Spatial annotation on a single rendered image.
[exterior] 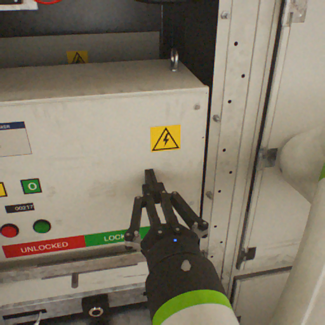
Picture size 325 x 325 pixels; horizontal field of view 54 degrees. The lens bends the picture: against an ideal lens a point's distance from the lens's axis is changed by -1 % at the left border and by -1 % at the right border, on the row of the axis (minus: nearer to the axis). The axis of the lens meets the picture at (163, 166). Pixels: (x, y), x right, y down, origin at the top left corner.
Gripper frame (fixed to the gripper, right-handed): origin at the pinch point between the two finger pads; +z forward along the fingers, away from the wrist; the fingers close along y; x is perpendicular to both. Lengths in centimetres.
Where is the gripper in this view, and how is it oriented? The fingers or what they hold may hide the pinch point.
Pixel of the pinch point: (152, 185)
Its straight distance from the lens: 58.3
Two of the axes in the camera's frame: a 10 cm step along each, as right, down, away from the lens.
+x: 0.0, -8.5, -5.3
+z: -2.0, -5.2, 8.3
